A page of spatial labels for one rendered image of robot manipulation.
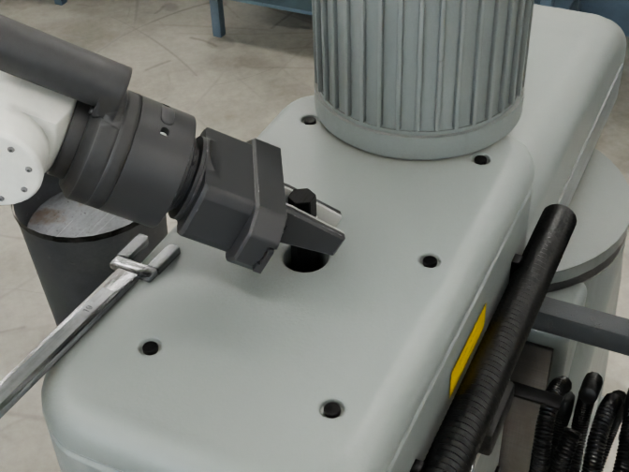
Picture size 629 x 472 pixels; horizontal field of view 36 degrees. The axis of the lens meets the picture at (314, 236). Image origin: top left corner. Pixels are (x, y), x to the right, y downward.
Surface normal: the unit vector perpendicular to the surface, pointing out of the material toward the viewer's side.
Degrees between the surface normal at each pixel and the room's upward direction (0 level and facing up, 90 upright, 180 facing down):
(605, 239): 0
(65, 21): 0
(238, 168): 30
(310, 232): 90
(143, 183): 78
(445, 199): 0
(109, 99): 88
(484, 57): 90
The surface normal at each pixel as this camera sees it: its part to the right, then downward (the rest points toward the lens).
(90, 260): 0.12, 0.67
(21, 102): 0.48, -0.63
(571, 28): 0.03, -0.85
